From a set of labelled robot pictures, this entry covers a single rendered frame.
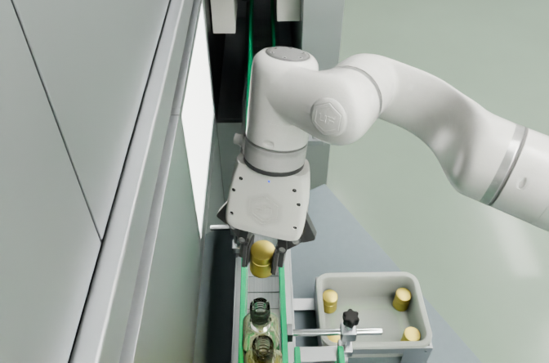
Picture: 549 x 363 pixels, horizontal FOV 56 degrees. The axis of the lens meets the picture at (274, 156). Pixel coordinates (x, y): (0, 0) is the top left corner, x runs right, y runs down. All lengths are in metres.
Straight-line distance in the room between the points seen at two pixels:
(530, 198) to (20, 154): 0.42
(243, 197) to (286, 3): 0.99
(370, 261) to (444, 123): 0.77
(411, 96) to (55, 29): 0.37
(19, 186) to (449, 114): 0.42
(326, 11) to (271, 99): 0.93
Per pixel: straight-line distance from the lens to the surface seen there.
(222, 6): 1.59
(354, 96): 0.51
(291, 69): 0.55
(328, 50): 1.53
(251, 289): 1.10
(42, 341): 0.42
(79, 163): 0.47
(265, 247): 0.72
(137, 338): 0.56
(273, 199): 0.63
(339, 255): 1.31
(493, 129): 0.52
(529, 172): 0.52
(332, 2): 1.46
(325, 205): 1.41
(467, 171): 0.52
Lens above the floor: 1.80
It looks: 43 degrees down
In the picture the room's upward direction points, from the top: straight up
